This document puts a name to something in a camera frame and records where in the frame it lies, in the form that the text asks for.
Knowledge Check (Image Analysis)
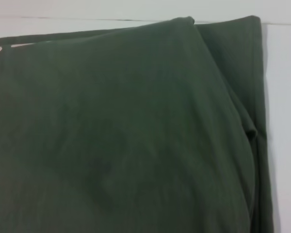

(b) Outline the dark green shirt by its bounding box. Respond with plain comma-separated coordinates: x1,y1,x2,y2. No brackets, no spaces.
0,15,276,233

